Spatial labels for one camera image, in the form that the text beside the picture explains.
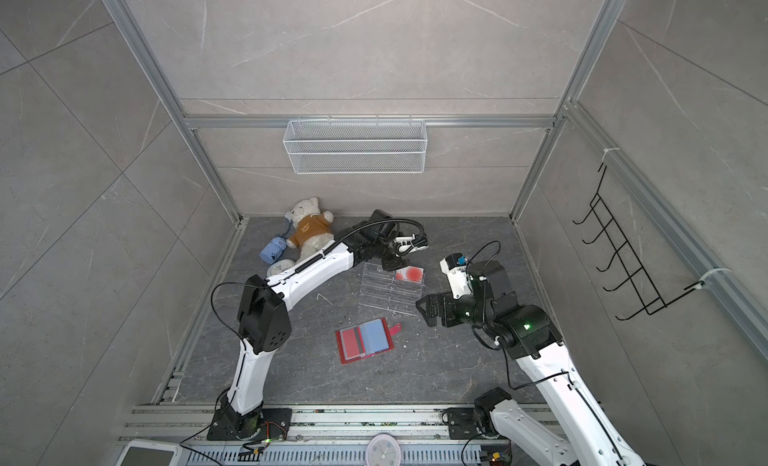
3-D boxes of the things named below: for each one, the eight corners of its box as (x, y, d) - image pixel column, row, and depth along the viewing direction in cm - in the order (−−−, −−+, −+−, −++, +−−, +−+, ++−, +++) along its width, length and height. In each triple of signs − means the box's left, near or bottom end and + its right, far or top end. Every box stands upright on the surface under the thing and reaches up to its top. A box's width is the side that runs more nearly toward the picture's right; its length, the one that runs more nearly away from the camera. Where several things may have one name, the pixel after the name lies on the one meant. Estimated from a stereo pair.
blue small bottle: (262, 260, 108) (257, 253, 105) (280, 241, 114) (276, 233, 110) (274, 266, 106) (270, 259, 103) (292, 246, 112) (289, 239, 109)
